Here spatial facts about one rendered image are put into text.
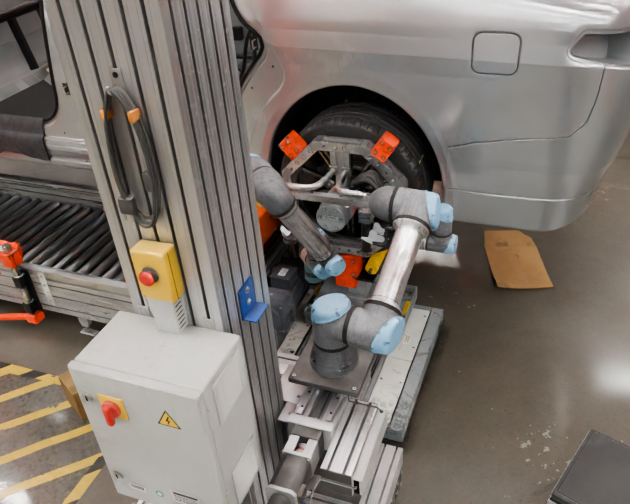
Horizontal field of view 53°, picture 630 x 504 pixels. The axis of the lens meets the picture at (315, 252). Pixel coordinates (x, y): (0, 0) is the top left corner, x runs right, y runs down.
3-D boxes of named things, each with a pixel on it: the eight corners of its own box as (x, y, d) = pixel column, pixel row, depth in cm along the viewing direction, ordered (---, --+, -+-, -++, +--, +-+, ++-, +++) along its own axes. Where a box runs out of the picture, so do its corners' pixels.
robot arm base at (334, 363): (350, 382, 189) (348, 357, 184) (302, 371, 194) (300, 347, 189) (364, 348, 201) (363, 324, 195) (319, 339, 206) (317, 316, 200)
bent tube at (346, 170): (384, 179, 258) (384, 155, 252) (370, 202, 244) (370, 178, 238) (343, 174, 264) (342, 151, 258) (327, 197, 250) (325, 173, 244)
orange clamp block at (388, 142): (388, 155, 260) (400, 140, 254) (383, 164, 254) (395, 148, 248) (374, 145, 259) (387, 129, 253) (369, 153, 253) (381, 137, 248)
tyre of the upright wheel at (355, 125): (430, 239, 304) (439, 107, 266) (419, 267, 286) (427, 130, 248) (302, 217, 325) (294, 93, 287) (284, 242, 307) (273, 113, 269)
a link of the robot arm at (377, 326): (347, 351, 189) (402, 199, 209) (395, 364, 183) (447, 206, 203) (338, 336, 179) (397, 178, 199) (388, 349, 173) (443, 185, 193)
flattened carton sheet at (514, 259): (530, 234, 392) (531, 229, 390) (552, 289, 347) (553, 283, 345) (480, 235, 395) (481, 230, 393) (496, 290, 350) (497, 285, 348)
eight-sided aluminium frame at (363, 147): (407, 255, 282) (409, 142, 252) (403, 263, 277) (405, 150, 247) (294, 237, 301) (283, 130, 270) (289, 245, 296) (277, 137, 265)
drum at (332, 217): (362, 210, 278) (362, 181, 270) (347, 236, 262) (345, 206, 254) (332, 206, 283) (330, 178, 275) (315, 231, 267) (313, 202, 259)
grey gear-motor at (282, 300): (320, 306, 336) (316, 251, 316) (289, 360, 304) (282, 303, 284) (289, 300, 342) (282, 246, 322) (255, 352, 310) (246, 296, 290)
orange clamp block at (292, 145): (308, 144, 271) (293, 128, 269) (301, 152, 265) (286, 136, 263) (298, 153, 275) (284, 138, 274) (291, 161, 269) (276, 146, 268)
